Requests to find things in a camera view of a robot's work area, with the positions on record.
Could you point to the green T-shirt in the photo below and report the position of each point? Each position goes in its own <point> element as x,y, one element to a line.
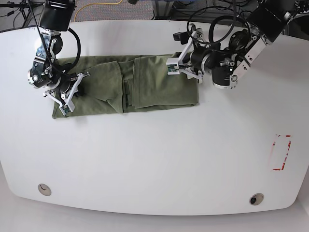
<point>131,83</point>

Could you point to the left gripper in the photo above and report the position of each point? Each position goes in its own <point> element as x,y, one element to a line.
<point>190,59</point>

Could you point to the red tape rectangle marker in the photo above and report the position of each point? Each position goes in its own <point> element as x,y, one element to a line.
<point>280,151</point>

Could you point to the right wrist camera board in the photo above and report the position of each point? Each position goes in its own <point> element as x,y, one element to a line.
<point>65,109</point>

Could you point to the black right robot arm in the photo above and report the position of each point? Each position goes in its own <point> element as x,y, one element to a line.
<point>55,19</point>

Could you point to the left table grommet hole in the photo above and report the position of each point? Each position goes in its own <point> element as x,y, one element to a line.
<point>44,189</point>

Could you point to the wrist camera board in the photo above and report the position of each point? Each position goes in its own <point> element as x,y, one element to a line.
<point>65,109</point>
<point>173,66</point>

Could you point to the right table grommet hole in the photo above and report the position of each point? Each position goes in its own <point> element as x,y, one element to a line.
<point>256,199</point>

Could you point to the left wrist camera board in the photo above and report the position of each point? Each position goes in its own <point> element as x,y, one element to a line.
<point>173,66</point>

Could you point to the table grommet hole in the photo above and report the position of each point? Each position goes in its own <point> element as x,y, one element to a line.
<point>256,199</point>
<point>44,189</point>

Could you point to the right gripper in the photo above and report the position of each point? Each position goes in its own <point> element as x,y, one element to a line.
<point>63,92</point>

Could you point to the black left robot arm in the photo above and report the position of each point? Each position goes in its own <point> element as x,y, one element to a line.
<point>233,42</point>

